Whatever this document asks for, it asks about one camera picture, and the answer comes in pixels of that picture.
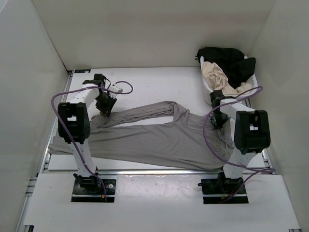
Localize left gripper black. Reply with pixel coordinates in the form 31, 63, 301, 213
95, 93, 117, 117

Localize grey trousers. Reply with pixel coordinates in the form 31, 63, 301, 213
47, 101, 236, 171

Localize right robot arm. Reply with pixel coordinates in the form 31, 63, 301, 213
210, 90, 271, 193

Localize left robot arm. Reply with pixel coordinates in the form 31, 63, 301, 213
56, 73, 123, 199

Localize white laundry basket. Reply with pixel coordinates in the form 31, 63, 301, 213
200, 56, 258, 105

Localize beige garment in basket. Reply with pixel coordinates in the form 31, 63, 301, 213
202, 61, 252, 94

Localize blue label sticker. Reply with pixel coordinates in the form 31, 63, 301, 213
74, 69, 91, 73

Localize black garment in basket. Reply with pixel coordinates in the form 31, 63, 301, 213
196, 47, 256, 88

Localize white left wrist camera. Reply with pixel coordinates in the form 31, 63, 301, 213
108, 84, 123, 94

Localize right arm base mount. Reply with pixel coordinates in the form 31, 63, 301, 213
198, 178, 249, 204

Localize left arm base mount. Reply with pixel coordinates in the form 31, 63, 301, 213
71, 174, 116, 203

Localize aluminium front rail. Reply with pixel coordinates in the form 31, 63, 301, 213
43, 168, 276, 175

